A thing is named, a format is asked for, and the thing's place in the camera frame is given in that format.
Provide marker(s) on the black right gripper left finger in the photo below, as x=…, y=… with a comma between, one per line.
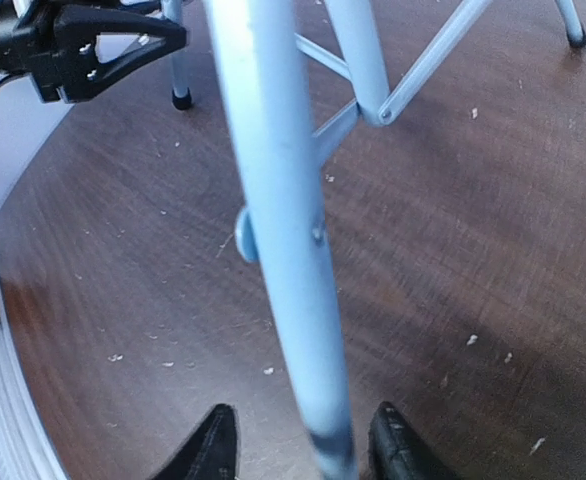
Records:
x=209, y=453

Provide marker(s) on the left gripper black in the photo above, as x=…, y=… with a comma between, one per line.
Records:
x=96, y=45

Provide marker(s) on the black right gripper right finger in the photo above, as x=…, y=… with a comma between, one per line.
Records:
x=396, y=451

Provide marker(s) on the light blue music stand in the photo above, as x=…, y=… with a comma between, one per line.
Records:
x=289, y=104

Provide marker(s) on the aluminium front rail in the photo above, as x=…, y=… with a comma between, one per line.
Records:
x=26, y=451

